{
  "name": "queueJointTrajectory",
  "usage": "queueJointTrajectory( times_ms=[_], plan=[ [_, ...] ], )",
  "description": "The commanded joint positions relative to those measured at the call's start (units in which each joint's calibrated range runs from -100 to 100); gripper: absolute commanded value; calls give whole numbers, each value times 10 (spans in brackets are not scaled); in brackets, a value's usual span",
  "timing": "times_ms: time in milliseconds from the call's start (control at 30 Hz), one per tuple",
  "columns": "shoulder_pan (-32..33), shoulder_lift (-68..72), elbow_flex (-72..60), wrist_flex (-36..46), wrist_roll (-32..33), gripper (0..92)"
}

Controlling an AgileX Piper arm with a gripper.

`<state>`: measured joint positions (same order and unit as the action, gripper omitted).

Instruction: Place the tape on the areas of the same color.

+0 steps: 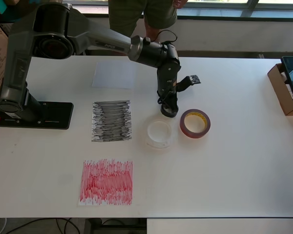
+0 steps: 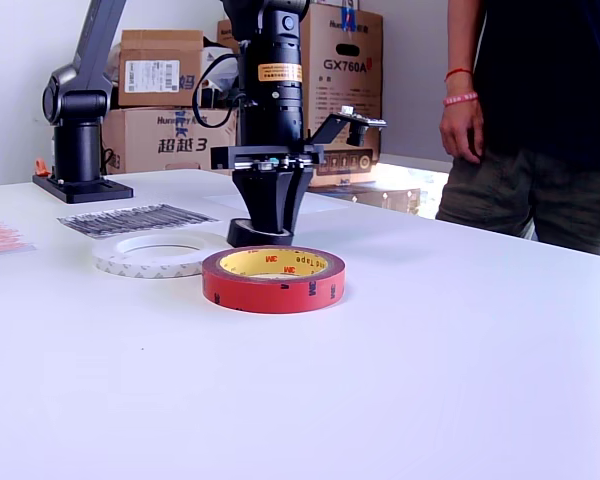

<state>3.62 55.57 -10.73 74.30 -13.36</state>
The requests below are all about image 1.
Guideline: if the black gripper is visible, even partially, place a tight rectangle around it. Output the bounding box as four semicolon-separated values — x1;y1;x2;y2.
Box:
157;84;179;112

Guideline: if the black tape roll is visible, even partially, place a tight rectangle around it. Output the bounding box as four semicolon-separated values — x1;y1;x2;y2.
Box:
160;105;179;118

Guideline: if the red 3M tape roll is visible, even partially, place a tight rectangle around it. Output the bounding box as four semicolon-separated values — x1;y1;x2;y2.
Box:
179;109;211;139

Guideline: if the white tape roll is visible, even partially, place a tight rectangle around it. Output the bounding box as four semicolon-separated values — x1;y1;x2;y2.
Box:
145;118;173;150

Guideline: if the person's left hand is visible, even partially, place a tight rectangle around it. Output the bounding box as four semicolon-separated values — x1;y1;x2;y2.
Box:
172;0;188;10

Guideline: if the black scribbled paper sheet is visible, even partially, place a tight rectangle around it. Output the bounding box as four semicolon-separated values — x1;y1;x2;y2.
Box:
91;99;133;142

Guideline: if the blank white paper sheet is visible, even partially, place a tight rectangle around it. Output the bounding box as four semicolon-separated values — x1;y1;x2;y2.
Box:
92;60;137;90

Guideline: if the person in green shorts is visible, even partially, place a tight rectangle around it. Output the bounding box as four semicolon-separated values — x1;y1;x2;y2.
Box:
108;0;178;49

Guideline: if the open brown cardboard box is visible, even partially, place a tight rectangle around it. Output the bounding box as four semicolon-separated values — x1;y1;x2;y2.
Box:
267;62;293;117

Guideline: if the red scribbled paper sheet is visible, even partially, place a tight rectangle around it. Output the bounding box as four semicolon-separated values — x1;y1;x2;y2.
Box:
78;158;134;206

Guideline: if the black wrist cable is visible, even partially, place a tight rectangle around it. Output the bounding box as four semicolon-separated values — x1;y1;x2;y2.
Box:
156;29;178;106

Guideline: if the wrist camera board on bracket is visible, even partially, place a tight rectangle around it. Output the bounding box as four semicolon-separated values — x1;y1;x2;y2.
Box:
177;74;202;93

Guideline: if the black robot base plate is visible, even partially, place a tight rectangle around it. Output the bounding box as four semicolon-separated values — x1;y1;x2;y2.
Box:
24;101;74;130

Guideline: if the black floor cable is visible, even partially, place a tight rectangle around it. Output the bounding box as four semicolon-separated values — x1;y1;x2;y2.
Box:
4;217;88;234

